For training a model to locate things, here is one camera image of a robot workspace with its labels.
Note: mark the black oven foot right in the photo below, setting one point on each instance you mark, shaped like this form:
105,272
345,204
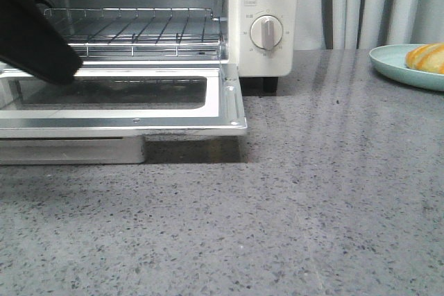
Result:
270,84

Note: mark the glass oven door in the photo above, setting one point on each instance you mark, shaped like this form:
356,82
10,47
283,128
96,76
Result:
110,111

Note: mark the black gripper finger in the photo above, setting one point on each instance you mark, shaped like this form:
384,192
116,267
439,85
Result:
31,44

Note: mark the grey curtain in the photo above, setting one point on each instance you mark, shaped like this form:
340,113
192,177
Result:
365,24

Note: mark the lower white oven knob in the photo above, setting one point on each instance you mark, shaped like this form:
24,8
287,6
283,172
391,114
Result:
266,32

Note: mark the metal wire oven rack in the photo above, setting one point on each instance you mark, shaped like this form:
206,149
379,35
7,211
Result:
142,33

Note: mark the golden bread roll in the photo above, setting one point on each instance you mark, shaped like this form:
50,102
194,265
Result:
428,58

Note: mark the light green plate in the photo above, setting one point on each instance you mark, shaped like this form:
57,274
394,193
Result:
389,61

